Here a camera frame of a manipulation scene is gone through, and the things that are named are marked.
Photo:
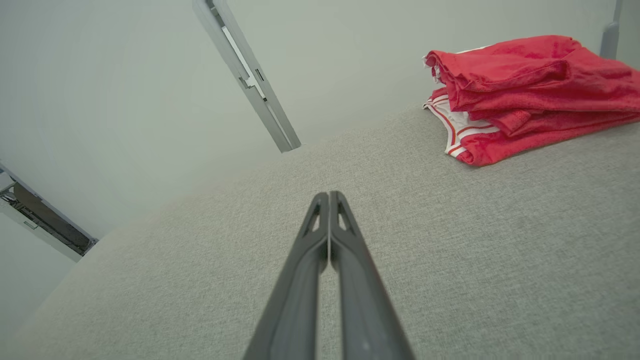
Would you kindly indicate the red Bulls basketball jersey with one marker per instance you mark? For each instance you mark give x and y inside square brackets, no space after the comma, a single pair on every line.
[495,145]

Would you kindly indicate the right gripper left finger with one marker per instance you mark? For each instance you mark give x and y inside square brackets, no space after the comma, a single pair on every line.
[300,290]

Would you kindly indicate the grey single metal post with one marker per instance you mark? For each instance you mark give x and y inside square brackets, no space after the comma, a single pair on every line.
[610,35]

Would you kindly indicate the grey slanted metal frame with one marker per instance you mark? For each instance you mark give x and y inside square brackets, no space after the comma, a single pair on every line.
[45,220]

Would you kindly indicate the grey double metal post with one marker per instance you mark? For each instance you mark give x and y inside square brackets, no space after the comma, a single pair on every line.
[260,95]

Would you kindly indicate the red shorts with white stripe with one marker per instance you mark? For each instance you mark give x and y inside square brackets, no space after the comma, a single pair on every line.
[525,75]

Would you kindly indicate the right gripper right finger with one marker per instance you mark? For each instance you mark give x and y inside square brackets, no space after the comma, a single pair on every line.
[365,300]

